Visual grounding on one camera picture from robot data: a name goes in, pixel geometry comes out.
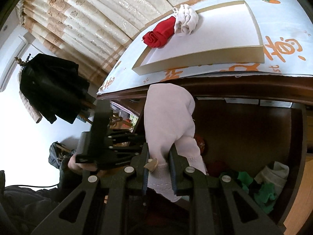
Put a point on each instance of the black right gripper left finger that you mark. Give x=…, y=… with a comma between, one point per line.
x=100, y=205

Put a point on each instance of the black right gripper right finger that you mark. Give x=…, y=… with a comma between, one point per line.
x=217, y=206

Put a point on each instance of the white pink underwear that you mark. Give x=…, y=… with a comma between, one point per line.
x=168, y=122

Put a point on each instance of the bright red underwear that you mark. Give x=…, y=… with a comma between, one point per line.
x=159, y=36

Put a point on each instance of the pale pink bra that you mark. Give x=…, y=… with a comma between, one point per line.
x=186, y=20

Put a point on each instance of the green underwear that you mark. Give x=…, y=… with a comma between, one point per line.
x=262, y=193

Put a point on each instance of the open wooden drawer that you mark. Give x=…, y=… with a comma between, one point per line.
x=245, y=137

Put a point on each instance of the person's left hand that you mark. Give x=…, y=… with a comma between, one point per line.
x=80, y=167

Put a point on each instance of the grey folded sock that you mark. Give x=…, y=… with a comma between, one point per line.
x=277, y=176

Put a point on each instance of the black coat on rack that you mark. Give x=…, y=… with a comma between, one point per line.
x=53, y=86

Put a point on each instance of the dark wooden dresser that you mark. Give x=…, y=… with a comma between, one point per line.
x=269, y=90

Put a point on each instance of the wooden coat rack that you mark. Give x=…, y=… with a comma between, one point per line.
x=21, y=62

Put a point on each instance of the cream floral curtain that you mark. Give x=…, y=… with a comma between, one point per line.
x=92, y=33

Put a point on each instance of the shallow gold cardboard tray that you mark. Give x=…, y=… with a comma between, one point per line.
x=226, y=33

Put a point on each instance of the white orange-print table cover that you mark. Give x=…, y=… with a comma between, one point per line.
x=287, y=37

